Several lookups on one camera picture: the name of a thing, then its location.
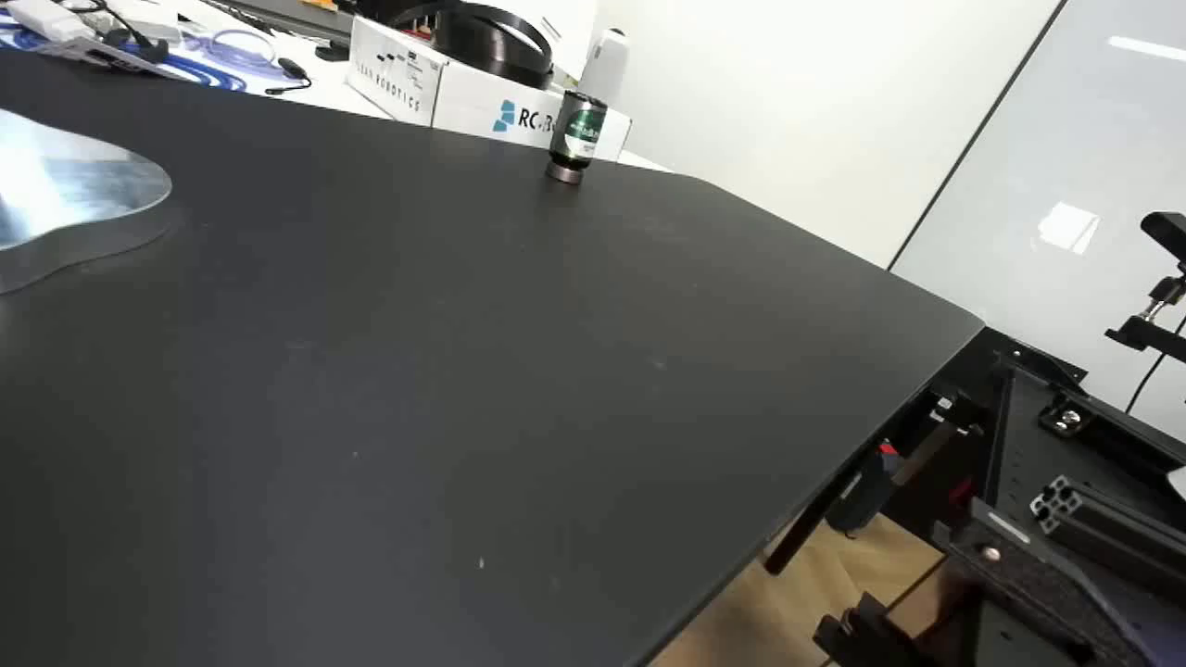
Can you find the white Robotiq cardboard box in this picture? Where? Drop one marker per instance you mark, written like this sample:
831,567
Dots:
400,64

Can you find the black optical breadboard base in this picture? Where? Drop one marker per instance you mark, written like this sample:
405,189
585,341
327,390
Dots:
1056,520

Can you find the white bottle behind box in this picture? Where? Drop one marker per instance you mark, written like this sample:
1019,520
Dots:
605,64

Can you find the blue plastic packaging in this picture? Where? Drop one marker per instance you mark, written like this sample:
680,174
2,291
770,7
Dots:
201,61

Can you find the black camera stand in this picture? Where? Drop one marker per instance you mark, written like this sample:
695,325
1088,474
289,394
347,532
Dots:
1142,331

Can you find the green medicine bottle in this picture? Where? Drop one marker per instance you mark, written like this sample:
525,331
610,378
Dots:
576,133

